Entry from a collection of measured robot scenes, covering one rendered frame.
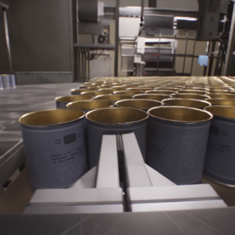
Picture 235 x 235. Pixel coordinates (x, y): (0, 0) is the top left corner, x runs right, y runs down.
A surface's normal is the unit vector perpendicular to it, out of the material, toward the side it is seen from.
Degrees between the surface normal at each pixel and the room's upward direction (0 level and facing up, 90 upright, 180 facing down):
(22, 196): 2
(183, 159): 90
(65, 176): 89
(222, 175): 91
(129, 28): 99
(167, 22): 90
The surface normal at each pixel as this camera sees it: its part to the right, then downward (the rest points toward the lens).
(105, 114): 0.49, 0.23
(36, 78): 0.74, 0.20
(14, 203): 0.00, -0.96
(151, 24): 0.04, 0.27
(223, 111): -0.19, 0.26
